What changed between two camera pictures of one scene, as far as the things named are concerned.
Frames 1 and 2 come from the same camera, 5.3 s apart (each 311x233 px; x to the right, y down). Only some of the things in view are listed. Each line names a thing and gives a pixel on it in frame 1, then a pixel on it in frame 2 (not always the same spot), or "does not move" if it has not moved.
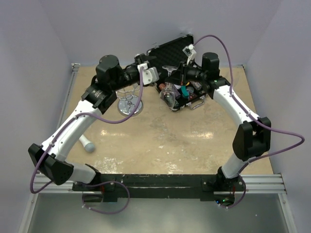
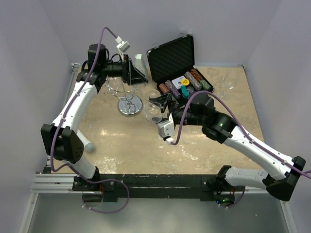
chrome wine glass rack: [128, 98] does not move
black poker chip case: [177, 94] does not move
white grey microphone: [88, 146] does not move
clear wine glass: [169, 94] to [153, 112]
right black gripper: [178, 76] to [164, 100]
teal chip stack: [185, 93] does not move
